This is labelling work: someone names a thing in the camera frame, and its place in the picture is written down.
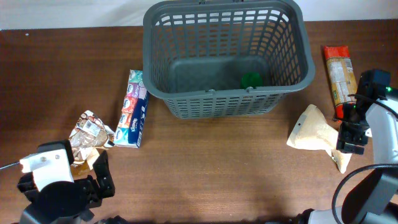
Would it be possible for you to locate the beige paper food bag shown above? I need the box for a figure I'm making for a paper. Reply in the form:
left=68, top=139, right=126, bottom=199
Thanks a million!
left=286, top=104, right=352, bottom=174

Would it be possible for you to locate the green lid spice jar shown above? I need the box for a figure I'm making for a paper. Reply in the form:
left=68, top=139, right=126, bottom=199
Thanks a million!
left=240, top=72, right=263, bottom=89

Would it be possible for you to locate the grey plastic shopping basket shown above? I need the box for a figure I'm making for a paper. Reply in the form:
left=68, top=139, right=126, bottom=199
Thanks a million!
left=143, top=0, right=315, bottom=119

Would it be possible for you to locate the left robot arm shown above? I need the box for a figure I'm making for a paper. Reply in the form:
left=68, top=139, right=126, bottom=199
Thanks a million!
left=17, top=140, right=115, bottom=223

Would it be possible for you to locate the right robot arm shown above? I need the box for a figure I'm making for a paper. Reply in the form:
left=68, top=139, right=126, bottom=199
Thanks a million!
left=290, top=69, right=397, bottom=224

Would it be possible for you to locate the red spaghetti pasta packet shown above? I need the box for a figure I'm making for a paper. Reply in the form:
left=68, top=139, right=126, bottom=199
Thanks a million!
left=323, top=45, right=358, bottom=119

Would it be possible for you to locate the brown cookie snack bag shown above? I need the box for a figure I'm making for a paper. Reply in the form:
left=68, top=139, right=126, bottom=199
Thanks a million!
left=68, top=110, right=115, bottom=177

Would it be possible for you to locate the multicolour tissue multipack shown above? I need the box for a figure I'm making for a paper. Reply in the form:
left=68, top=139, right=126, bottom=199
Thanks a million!
left=114, top=70, right=149, bottom=148

